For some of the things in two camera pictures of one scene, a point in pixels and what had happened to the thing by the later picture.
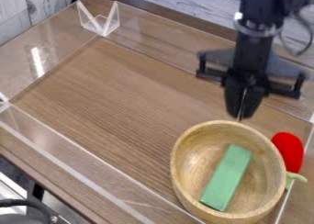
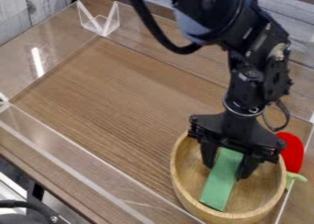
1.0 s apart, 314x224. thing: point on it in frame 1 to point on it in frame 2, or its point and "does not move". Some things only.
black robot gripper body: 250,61 to 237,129
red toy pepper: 292,150 does not move
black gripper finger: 235,88 to 209,153
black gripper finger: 253,96 to 250,162
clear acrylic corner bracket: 101,24 does not move
